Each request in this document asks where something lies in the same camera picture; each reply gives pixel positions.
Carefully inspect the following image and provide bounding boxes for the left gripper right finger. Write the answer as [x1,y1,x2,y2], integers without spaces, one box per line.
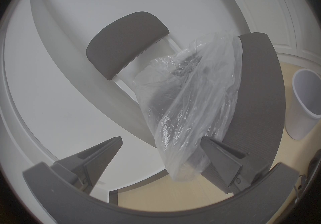
[201,137,270,195]

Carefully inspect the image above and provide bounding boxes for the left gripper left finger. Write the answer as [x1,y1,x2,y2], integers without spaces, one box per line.
[51,136,123,195]

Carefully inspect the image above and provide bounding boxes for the clear plastic bag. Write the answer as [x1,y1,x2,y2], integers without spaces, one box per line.
[132,31,243,182]

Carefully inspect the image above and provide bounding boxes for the white trash bin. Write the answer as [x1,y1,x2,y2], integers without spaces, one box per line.
[285,69,321,141]

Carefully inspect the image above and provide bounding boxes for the grey and white chair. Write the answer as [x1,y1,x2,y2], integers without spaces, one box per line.
[86,12,286,194]

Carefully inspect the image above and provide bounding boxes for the white wardrobe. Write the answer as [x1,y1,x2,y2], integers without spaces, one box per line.
[208,0,321,62]

